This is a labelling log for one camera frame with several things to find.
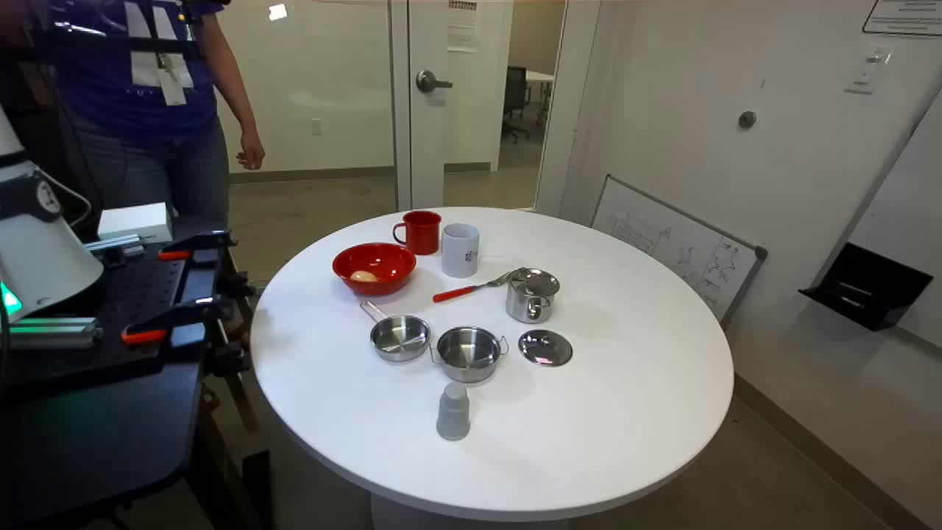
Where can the person's left hand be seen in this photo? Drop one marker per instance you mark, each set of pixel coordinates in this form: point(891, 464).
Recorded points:
point(252, 149)

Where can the beige egg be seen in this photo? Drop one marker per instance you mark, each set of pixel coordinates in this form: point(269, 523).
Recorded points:
point(364, 277)

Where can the person's left forearm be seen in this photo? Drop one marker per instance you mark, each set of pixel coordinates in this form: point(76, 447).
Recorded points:
point(232, 83)

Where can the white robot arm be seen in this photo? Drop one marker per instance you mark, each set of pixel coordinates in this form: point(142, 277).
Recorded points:
point(39, 251)

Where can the red bowl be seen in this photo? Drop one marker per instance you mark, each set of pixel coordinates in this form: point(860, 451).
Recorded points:
point(389, 261)

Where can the steel bowl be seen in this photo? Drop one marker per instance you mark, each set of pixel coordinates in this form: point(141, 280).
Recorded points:
point(469, 355)

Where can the white box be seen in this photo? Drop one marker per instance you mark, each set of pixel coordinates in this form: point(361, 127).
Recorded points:
point(135, 221)

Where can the person in purple shirt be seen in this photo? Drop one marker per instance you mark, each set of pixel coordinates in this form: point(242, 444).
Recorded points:
point(120, 99)

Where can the white door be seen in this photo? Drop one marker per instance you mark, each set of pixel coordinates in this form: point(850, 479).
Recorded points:
point(429, 137)

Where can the red mug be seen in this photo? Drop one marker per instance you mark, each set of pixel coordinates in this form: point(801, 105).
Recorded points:
point(426, 235)

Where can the white mug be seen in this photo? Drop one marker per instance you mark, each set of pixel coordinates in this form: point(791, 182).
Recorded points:
point(461, 251)

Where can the small steel pan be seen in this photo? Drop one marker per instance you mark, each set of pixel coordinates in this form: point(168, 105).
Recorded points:
point(401, 341)

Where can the grey metal bar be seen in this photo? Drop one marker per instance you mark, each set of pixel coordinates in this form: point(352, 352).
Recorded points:
point(49, 332)

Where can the black cart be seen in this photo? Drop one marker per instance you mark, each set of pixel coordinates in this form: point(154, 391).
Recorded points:
point(99, 394)

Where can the grey plastic cup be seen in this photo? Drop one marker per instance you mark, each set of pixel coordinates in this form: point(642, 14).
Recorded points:
point(453, 414)

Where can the steel lid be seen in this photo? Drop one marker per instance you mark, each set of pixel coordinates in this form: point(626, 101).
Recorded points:
point(545, 348)

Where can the white wall outlet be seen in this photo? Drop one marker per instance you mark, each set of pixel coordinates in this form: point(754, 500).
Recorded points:
point(316, 127)

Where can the whiteboard leaning on wall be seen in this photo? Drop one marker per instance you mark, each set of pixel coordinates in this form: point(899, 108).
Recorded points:
point(678, 240)

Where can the round black wall knob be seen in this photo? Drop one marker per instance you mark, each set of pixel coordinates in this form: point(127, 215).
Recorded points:
point(747, 118)

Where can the black wall tray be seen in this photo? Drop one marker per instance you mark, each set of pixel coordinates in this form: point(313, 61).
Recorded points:
point(871, 283)

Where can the framed wall sign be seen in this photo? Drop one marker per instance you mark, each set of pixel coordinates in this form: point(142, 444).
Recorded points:
point(903, 15)

